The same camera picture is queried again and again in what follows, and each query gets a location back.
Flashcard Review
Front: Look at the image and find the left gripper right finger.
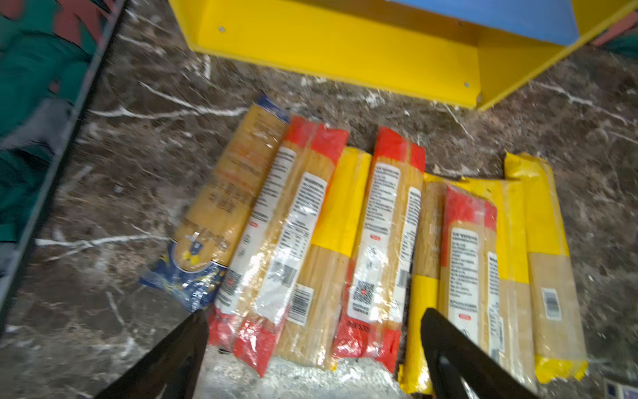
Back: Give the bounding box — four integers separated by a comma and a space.
420, 309, 536, 399

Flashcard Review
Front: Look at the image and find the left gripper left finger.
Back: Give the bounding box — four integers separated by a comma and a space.
96, 309, 209, 398

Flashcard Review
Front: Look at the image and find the red-end spaghetti pack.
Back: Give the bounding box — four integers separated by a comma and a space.
332, 126, 425, 372
439, 186, 504, 362
209, 116, 349, 377

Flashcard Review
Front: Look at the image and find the wide yellow spaghetti pack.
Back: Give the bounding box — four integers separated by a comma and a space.
459, 178, 538, 393

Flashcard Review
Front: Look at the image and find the narrow yellow spaghetti pack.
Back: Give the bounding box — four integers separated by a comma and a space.
398, 174, 445, 395

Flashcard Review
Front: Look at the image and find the gold blue Molisana spaghetti pack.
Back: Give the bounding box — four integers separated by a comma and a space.
140, 95, 290, 312

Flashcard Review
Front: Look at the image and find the far right yellow spaghetti pack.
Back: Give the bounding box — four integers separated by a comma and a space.
504, 153, 588, 384

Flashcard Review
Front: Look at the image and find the yellow-band spaghetti pack left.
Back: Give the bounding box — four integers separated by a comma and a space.
275, 147, 372, 370

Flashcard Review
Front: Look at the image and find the small playing card box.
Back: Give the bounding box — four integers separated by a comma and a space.
604, 378, 638, 399

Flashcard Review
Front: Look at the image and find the yellow shelf unit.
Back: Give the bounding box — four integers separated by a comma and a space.
171, 1, 637, 111

